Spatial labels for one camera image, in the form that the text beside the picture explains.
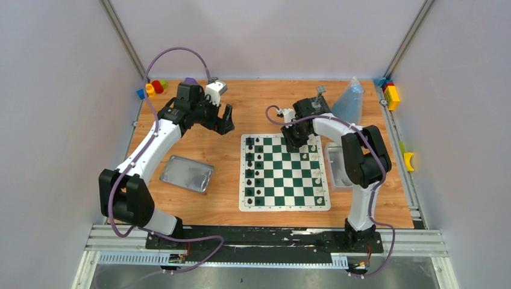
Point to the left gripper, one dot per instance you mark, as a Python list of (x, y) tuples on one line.
[(215, 117)]

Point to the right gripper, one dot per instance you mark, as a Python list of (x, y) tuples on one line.
[(291, 144)]

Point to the green white chess board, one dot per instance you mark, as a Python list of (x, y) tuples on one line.
[(274, 179)]

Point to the silver metal tin box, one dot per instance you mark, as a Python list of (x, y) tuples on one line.
[(339, 180)]

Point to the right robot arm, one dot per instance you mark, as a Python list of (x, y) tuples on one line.
[(366, 161)]

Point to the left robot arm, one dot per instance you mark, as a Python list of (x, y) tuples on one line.
[(124, 193)]

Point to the dark grey lego baseplate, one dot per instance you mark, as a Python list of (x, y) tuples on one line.
[(324, 109)]

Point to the grey lego tower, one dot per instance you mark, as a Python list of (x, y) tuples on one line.
[(318, 97)]

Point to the purple metronome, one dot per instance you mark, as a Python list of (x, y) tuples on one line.
[(191, 80)]

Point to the green wooden block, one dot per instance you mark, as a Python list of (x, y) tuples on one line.
[(164, 84)]

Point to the red wooden cylinder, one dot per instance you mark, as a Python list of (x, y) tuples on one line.
[(158, 87)]

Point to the blue plastic bag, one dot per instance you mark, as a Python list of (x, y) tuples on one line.
[(349, 105)]

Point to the yellow wooden cylinder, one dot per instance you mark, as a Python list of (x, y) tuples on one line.
[(150, 90)]

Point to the silver tin lid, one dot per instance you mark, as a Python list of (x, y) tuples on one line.
[(188, 174)]

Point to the blue wooden block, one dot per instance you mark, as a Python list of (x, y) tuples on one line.
[(140, 93)]

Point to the colourful lego brick stack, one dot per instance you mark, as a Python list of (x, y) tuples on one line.
[(390, 92)]

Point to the yellow curved block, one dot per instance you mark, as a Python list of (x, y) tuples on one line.
[(407, 157)]

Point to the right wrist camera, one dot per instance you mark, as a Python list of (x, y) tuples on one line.
[(288, 115)]

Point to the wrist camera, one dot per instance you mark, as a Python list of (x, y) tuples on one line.
[(214, 90), (288, 115)]

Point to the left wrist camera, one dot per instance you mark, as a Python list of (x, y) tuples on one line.
[(214, 90)]

